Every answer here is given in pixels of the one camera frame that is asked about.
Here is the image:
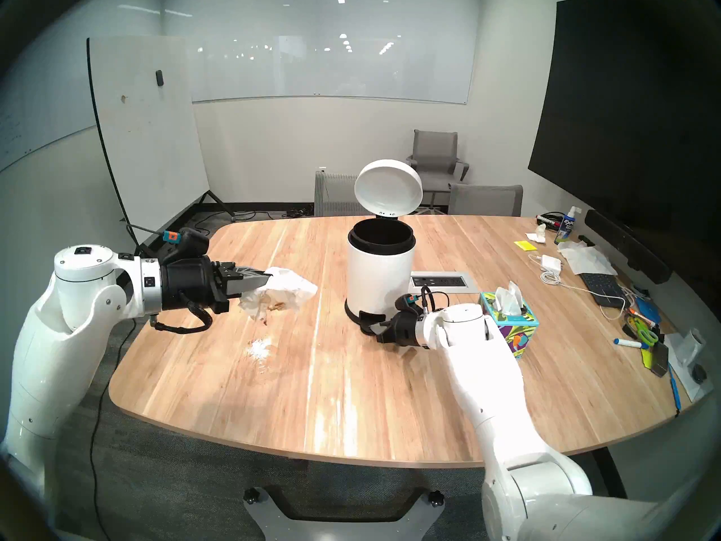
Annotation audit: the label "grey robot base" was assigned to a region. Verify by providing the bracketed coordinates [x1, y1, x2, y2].
[242, 485, 446, 541]

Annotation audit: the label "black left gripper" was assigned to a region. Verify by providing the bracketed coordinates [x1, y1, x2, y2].
[160, 256, 272, 314]

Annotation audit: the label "black video bar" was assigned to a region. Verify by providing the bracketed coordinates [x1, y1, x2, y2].
[585, 209, 672, 284]

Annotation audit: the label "black keyboard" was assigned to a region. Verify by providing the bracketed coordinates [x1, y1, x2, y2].
[579, 272, 623, 307]

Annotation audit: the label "white mug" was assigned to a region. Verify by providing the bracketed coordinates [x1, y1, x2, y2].
[679, 327, 706, 366]

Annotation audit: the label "grey ribbed mesh chair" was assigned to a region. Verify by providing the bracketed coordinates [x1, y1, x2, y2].
[314, 172, 372, 218]

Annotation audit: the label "green handled scissors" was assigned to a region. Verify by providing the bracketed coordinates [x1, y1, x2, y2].
[622, 314, 660, 346]

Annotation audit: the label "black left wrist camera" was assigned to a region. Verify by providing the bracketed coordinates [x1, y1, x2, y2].
[168, 227, 211, 260]

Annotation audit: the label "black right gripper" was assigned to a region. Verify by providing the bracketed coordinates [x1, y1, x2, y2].
[370, 312, 421, 347]

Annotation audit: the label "whiteboard cleaner spray bottle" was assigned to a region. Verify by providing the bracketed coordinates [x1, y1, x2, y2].
[555, 206, 582, 245]

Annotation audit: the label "white cloth sheet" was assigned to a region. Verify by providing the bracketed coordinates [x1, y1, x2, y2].
[558, 240, 619, 276]

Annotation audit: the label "large black wall screen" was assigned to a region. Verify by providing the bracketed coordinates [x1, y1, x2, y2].
[528, 0, 721, 253]

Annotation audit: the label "grey swivel office chair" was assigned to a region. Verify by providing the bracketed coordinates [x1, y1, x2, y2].
[406, 130, 470, 215]

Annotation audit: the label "silver table power outlet panel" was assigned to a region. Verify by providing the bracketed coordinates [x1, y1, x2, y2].
[410, 271, 480, 295]

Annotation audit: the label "white pedal trash bin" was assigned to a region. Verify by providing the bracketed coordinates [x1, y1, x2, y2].
[344, 159, 424, 336]

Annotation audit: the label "wall glass whiteboard with writing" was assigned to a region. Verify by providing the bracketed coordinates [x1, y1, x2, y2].
[0, 38, 99, 174]

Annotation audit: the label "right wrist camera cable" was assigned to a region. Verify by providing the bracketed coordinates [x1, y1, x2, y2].
[406, 285, 452, 311]

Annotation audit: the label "black left gripper cable loop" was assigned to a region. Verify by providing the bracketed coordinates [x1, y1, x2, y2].
[150, 302, 214, 334]

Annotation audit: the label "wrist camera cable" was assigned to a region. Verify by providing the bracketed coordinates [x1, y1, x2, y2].
[406, 285, 452, 311]
[125, 223, 181, 243]

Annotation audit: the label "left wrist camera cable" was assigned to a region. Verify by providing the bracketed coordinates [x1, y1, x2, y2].
[125, 223, 181, 243]

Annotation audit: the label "colourful tissue box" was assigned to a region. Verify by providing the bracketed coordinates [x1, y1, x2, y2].
[479, 291, 540, 359]

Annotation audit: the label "rolling whiteboard on stand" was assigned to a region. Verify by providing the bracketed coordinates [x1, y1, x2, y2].
[86, 36, 237, 259]

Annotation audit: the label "white paper sheet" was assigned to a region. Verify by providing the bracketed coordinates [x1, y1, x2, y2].
[665, 334, 713, 402]

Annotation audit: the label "white charger cable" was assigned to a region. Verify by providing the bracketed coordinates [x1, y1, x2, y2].
[527, 255, 567, 287]

